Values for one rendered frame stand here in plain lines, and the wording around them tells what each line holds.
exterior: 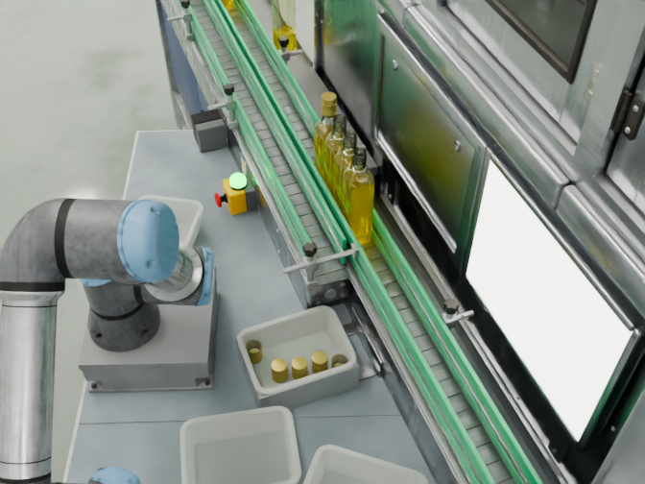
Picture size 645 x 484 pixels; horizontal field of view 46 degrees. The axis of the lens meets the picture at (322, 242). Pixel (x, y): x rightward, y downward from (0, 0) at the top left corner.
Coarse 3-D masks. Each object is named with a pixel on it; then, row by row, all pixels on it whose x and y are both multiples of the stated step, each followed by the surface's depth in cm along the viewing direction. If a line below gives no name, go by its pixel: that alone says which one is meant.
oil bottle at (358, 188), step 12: (348, 168) 164; (348, 180) 163; (360, 180) 162; (372, 180) 164; (348, 192) 165; (360, 192) 165; (372, 192) 166; (348, 204) 167; (360, 204) 167; (372, 204) 169; (348, 216) 170; (360, 216) 170; (360, 228) 173; (360, 240) 176
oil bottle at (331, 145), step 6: (330, 138) 171; (324, 144) 173; (330, 144) 170; (336, 144) 170; (342, 144) 170; (324, 150) 175; (330, 150) 170; (336, 150) 170; (324, 156) 176; (330, 156) 171; (324, 162) 177; (330, 162) 173; (324, 168) 179; (330, 168) 174; (324, 174) 180; (330, 174) 175; (324, 180) 181; (330, 180) 176; (330, 186) 178; (330, 192) 179
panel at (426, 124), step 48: (384, 48) 166; (384, 96) 173; (432, 96) 148; (384, 144) 182; (432, 144) 155; (480, 144) 135; (432, 192) 162; (480, 192) 140; (528, 192) 125; (576, 240) 118; (624, 384) 116
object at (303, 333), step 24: (312, 312) 169; (240, 336) 164; (264, 336) 168; (288, 336) 171; (312, 336) 173; (336, 336) 168; (264, 360) 169; (288, 360) 169; (264, 384) 165; (288, 384) 156
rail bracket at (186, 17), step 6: (180, 0) 227; (186, 0) 226; (186, 6) 227; (186, 12) 229; (168, 18) 229; (174, 18) 229; (180, 18) 230; (186, 18) 230; (186, 24) 232; (186, 30) 234; (192, 30) 236; (186, 36) 234; (192, 36) 235
